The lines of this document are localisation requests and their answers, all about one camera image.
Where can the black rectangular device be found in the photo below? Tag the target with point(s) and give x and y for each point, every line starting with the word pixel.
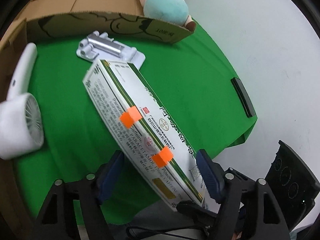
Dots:
pixel 243 97

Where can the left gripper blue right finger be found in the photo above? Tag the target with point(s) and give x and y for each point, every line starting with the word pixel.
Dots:
pixel 215 178

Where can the white handheld fan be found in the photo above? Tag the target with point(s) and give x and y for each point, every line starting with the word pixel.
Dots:
pixel 21 120

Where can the large open cardboard tray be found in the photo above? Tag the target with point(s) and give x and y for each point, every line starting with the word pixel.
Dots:
pixel 61 18

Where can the green table cloth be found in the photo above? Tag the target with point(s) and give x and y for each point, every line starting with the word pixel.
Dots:
pixel 192 78

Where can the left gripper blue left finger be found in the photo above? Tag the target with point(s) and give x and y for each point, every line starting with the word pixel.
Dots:
pixel 104 180

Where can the green white medicine box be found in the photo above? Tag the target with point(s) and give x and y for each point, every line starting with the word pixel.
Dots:
pixel 145 131

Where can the pig plush toy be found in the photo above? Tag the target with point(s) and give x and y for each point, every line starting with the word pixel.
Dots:
pixel 171 11

